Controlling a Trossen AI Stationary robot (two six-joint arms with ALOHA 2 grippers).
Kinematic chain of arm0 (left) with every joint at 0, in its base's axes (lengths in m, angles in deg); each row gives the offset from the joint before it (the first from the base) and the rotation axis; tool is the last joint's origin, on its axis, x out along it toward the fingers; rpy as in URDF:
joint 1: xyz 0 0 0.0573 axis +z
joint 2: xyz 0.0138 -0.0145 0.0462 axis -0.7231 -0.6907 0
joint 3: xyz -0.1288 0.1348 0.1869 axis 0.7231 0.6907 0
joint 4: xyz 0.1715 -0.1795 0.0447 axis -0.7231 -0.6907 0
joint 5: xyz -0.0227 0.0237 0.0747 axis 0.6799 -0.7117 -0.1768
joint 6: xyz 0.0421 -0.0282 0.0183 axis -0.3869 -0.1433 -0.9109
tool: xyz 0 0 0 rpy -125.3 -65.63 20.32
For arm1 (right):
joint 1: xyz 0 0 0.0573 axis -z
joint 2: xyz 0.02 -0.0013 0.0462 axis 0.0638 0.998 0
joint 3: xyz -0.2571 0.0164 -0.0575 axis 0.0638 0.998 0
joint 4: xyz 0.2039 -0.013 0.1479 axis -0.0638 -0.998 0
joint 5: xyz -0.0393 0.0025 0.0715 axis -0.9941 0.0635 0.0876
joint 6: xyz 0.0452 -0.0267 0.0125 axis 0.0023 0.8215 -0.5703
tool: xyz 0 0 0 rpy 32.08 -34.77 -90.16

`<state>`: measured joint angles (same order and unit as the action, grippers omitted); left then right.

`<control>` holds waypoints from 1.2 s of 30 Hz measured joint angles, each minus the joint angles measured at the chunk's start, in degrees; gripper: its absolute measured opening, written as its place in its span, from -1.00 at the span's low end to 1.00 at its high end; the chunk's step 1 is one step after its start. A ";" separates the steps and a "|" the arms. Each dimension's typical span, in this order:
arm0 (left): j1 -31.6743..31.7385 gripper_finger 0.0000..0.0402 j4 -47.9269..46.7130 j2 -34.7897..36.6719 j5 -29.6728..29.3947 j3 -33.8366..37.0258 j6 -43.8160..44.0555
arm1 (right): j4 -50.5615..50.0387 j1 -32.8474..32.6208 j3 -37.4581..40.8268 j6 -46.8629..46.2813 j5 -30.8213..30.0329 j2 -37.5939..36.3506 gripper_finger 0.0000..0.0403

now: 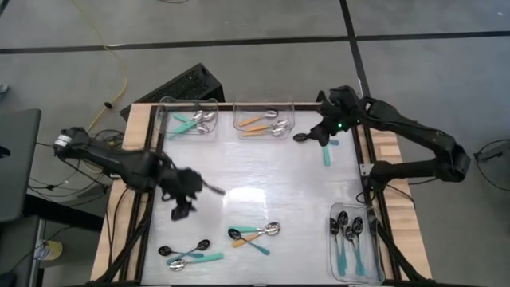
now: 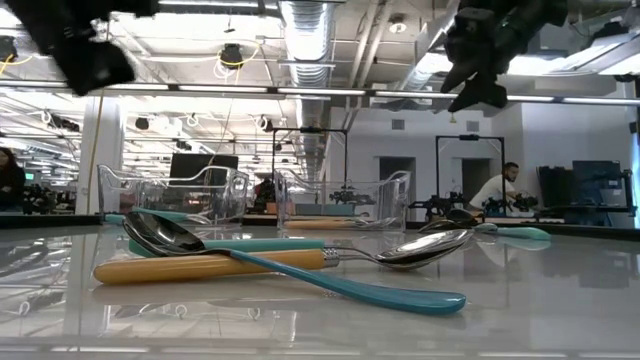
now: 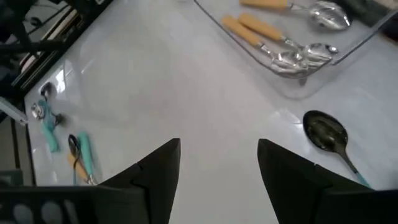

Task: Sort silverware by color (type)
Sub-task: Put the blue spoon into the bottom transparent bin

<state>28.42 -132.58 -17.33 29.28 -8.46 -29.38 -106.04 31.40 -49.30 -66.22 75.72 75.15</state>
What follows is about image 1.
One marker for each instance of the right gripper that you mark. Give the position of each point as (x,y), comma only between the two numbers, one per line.
(342,109)

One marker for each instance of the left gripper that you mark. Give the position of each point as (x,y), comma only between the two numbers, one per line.
(181,183)

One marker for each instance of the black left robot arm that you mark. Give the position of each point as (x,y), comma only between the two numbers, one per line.
(119,165)

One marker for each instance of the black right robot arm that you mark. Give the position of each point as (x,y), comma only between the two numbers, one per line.
(418,131)

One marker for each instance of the black table-edge clamp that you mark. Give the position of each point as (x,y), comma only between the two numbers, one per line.
(320,95)

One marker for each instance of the clear plastic bin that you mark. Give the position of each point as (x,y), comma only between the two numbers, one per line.
(287,109)
(370,263)
(211,135)

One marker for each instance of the black perforated crate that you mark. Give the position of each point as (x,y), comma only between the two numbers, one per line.
(183,85)

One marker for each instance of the yellow round disc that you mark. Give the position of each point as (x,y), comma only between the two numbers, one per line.
(53,249)

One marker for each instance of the black monitor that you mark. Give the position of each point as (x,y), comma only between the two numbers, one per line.
(18,167)

